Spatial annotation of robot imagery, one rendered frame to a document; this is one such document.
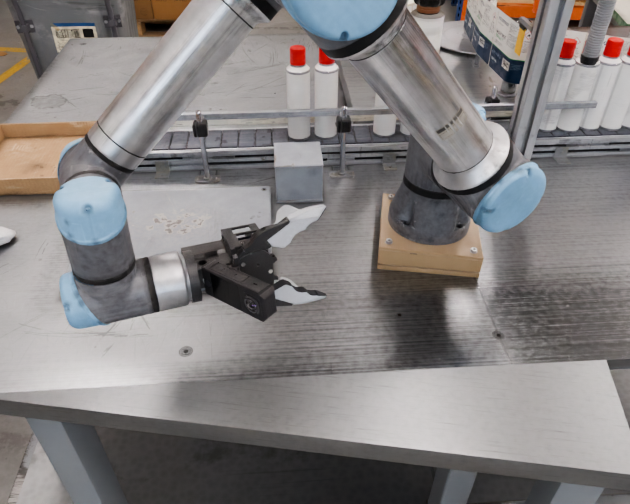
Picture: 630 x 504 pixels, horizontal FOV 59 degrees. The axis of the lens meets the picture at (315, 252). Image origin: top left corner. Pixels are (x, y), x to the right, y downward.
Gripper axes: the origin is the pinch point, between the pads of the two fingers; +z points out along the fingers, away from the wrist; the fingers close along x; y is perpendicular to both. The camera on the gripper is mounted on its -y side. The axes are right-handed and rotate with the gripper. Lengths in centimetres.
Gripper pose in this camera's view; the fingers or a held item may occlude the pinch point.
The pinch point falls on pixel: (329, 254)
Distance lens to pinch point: 80.1
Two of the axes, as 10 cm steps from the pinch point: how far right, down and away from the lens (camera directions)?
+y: -3.7, -4.8, 8.0
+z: 9.3, -2.0, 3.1
